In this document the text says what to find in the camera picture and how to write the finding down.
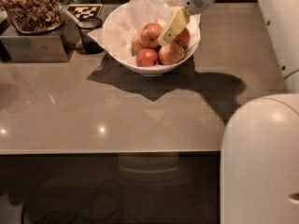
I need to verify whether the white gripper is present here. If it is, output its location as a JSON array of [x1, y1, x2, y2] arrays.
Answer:
[[158, 0, 215, 46]]

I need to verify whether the black floor cable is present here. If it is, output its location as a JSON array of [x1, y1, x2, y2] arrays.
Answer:
[[20, 180, 124, 224]]

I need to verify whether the front left red apple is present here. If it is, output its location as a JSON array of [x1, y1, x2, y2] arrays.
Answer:
[[135, 49, 159, 67]]

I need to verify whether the glass jar of nuts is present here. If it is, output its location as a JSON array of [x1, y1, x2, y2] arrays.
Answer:
[[0, 0, 64, 35]]

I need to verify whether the metal box stand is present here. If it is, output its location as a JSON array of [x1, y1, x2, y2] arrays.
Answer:
[[0, 16, 80, 63]]

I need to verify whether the white paper bowl liner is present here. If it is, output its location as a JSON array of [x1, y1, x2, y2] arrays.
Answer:
[[87, 0, 202, 64]]

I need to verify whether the white ceramic bowl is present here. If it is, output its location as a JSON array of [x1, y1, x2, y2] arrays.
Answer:
[[102, 0, 202, 77]]

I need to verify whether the right rear red apple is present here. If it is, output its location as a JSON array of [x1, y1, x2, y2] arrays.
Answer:
[[174, 28, 191, 49]]

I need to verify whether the top red apple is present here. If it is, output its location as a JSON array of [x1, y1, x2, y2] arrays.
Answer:
[[140, 23, 162, 49]]

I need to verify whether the black white marker card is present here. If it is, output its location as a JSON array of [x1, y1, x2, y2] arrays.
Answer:
[[66, 4, 103, 21]]

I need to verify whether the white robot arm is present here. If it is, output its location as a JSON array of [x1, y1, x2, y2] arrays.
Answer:
[[220, 0, 299, 224]]

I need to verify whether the left hidden red apple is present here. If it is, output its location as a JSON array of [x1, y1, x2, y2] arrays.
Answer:
[[131, 31, 144, 55]]

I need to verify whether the front right red apple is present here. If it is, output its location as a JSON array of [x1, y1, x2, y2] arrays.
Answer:
[[158, 41, 185, 65]]

